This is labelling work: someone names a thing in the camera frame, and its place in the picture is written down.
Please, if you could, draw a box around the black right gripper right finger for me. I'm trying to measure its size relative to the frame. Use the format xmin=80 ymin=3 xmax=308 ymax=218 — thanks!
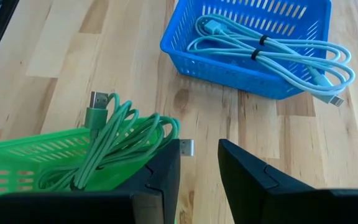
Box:
xmin=218 ymin=139 xmax=358 ymax=224

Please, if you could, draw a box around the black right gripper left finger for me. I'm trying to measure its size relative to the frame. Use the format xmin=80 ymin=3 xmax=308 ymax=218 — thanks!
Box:
xmin=0 ymin=139 xmax=181 ymax=224

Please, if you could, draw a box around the white USB cable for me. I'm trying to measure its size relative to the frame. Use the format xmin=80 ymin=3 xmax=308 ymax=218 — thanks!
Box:
xmin=194 ymin=14 xmax=352 ymax=68
xmin=186 ymin=34 xmax=356 ymax=108

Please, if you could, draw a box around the blue plastic basket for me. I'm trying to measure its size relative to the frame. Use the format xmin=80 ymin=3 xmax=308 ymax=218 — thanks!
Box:
xmin=160 ymin=0 xmax=334 ymax=100

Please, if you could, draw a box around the green plastic basket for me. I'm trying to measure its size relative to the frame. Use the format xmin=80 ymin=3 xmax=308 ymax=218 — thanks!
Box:
xmin=0 ymin=117 xmax=180 ymax=211

